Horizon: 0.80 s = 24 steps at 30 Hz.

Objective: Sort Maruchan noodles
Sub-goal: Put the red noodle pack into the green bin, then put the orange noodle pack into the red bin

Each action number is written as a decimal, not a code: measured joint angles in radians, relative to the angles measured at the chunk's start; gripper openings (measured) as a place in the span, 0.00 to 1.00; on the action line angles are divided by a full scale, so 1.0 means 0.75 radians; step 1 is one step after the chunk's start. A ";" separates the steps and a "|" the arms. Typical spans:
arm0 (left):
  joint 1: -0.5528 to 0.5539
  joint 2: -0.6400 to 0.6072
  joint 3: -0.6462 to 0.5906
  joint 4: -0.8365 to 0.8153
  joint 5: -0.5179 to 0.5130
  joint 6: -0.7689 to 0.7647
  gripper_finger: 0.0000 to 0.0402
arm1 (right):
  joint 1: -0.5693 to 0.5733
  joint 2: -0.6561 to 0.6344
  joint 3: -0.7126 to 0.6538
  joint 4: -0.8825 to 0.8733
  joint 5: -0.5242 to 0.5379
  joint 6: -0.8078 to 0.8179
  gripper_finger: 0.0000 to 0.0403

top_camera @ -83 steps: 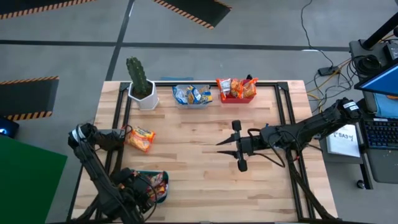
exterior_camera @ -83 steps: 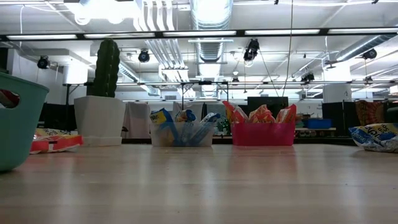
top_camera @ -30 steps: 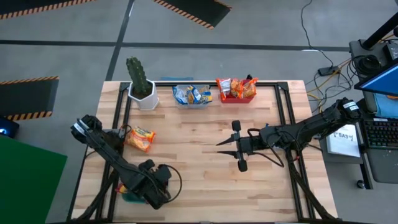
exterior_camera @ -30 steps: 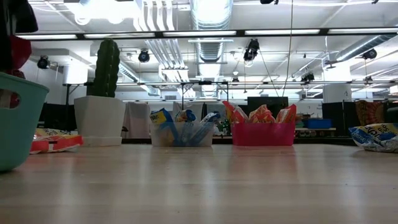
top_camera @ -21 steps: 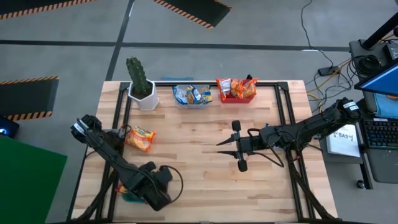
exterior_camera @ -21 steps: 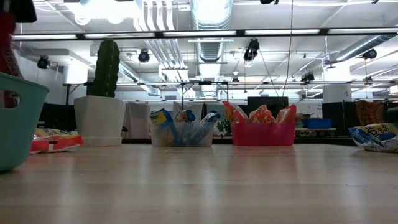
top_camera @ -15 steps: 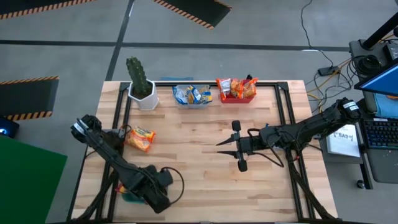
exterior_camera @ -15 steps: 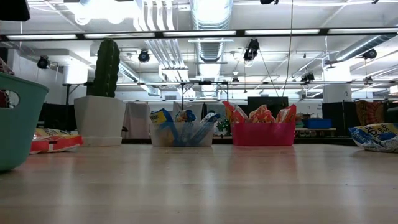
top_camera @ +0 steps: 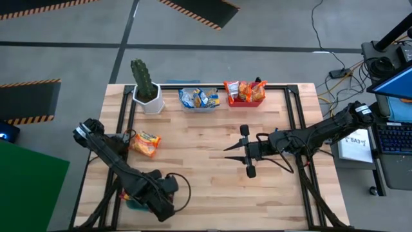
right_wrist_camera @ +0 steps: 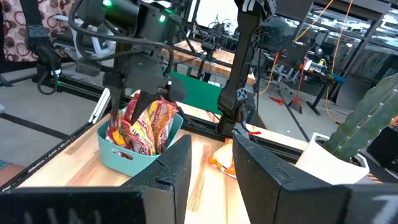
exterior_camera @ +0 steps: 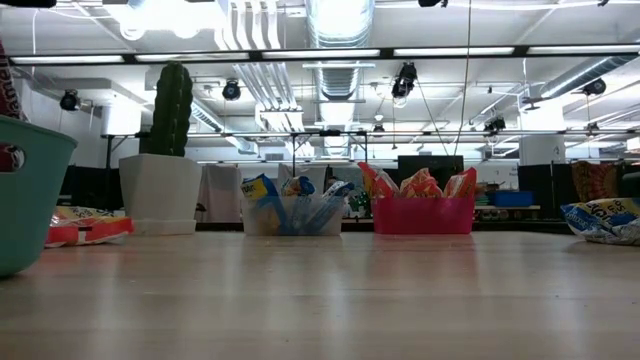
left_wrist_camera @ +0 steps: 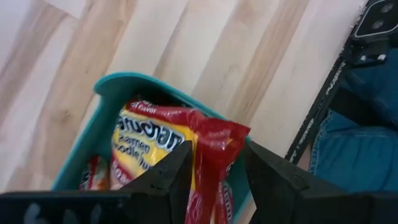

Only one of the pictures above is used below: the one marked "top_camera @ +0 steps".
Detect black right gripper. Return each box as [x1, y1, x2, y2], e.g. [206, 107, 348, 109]
[224, 124, 271, 179]

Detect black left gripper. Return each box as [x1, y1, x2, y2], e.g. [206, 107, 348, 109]
[141, 170, 180, 223]

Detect orange Maruchan ramen pack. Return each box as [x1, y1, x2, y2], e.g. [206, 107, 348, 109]
[250, 80, 268, 102]
[223, 80, 241, 104]
[129, 131, 162, 159]
[238, 81, 254, 103]

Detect blue Maruchan ramen pack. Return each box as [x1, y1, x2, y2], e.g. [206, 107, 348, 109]
[205, 90, 221, 109]
[178, 88, 196, 110]
[192, 88, 209, 109]

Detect teal plastic bin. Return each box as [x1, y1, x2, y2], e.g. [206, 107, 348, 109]
[126, 198, 152, 213]

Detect red plastic bin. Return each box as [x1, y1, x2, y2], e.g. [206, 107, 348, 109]
[227, 82, 265, 108]

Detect clear plastic bin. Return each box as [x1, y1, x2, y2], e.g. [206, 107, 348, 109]
[178, 86, 221, 113]

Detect white hexagonal plant pot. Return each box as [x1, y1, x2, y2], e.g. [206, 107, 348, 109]
[132, 82, 165, 115]

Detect green cactus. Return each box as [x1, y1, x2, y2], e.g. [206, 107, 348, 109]
[129, 57, 158, 101]

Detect white paper sheet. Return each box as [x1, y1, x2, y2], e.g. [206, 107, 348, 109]
[337, 128, 374, 164]

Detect black power brick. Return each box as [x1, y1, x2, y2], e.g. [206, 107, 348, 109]
[328, 68, 351, 79]

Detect green floor mat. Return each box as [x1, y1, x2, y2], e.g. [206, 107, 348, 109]
[0, 139, 71, 232]

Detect black desk leg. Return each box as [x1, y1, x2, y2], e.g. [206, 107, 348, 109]
[371, 154, 387, 197]

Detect black hazard-striped floor mat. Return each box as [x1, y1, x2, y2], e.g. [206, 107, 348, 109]
[156, 0, 241, 32]
[0, 79, 62, 126]
[0, 0, 99, 21]

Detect black keyboard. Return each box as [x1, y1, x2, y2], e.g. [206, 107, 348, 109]
[376, 122, 412, 155]

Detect black device with blue light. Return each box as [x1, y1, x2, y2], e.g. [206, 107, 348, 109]
[0, 121, 21, 144]

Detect grey desk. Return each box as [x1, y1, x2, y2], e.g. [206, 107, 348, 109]
[330, 96, 412, 191]

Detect grey equipment cart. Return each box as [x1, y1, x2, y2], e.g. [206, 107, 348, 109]
[360, 40, 412, 81]

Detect teal cloth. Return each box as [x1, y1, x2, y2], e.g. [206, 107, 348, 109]
[386, 95, 412, 124]

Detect computer monitor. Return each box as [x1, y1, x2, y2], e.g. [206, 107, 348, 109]
[366, 59, 412, 101]

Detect black pole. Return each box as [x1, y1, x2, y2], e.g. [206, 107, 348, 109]
[373, 11, 412, 52]

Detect small black box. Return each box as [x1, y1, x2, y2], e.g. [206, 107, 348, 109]
[398, 43, 412, 64]

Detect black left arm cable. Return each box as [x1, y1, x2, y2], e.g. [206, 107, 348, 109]
[165, 172, 192, 213]

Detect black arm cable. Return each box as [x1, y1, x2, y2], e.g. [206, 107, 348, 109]
[256, 131, 295, 175]
[165, 172, 192, 213]

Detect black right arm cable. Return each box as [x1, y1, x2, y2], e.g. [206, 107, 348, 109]
[256, 131, 295, 175]

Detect black aluminium table frame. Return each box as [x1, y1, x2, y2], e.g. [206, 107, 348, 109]
[69, 83, 350, 231]

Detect yellow floor cable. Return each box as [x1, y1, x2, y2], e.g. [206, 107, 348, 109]
[317, 61, 366, 106]

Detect black floor cable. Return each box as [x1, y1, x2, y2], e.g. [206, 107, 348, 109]
[310, 0, 347, 73]

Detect coiled black cable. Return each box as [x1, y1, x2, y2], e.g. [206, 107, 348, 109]
[366, 56, 396, 78]

